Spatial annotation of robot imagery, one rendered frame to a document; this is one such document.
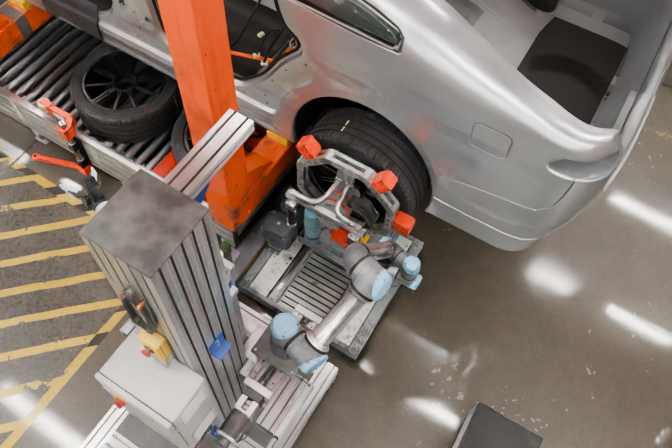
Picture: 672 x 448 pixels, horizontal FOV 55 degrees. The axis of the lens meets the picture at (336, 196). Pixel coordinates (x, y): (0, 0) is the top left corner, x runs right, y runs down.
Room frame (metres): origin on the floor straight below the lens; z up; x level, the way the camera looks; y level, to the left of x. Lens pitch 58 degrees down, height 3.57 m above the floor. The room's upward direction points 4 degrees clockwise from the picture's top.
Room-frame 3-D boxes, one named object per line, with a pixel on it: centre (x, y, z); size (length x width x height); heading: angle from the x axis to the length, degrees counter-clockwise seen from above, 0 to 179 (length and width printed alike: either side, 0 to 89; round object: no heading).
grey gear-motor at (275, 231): (1.89, 0.24, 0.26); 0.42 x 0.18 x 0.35; 153
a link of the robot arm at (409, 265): (1.29, -0.34, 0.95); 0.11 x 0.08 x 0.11; 45
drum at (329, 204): (1.64, -0.02, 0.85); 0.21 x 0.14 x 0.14; 153
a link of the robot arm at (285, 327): (0.94, 0.16, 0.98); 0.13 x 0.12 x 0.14; 45
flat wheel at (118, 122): (2.64, 1.35, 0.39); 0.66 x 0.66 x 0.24
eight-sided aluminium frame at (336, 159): (1.71, -0.05, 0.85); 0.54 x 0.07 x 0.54; 63
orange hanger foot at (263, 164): (2.03, 0.39, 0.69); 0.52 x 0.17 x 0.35; 153
